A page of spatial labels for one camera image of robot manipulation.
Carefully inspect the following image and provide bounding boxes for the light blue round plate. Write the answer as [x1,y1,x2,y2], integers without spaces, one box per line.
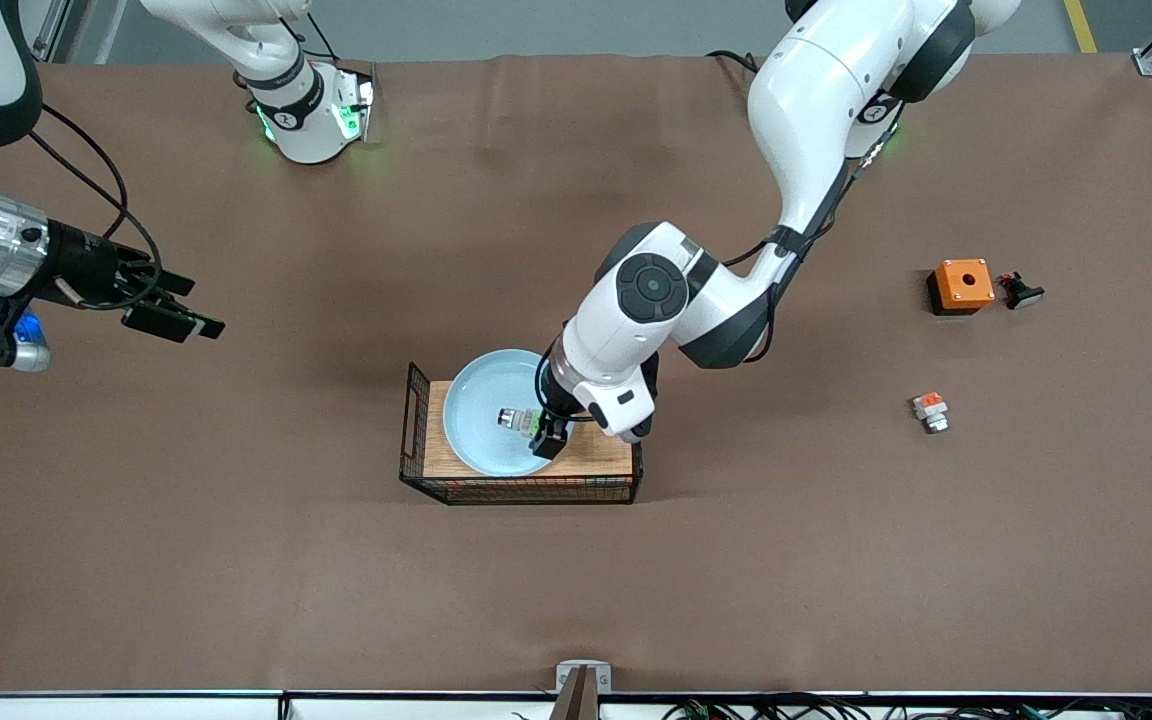
[442,348,562,478]

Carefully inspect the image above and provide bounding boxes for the orange button box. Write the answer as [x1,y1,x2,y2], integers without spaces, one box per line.
[926,258,996,317]

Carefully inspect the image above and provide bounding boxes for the black push button head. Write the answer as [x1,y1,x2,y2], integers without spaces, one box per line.
[996,270,1046,312]

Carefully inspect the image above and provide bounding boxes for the silver aluminium extrusion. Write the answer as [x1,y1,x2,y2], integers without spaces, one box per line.
[31,0,77,63]

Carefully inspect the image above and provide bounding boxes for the brown table cover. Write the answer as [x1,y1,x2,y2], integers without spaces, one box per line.
[0,50,1152,696]

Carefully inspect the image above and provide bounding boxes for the wire basket with wooden top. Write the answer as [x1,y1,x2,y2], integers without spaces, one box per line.
[399,358,644,506]

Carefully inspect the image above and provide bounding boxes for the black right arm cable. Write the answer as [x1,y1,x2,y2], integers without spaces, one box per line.
[31,105,165,311]

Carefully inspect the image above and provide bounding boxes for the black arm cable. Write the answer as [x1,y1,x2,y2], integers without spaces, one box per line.
[31,105,165,311]
[721,120,902,366]

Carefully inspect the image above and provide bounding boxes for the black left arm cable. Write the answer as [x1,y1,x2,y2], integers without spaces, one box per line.
[721,120,902,366]

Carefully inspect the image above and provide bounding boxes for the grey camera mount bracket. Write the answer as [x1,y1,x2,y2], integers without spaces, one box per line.
[548,660,613,720]

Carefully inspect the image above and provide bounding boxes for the black cable bundle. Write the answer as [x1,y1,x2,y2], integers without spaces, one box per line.
[511,692,1152,720]

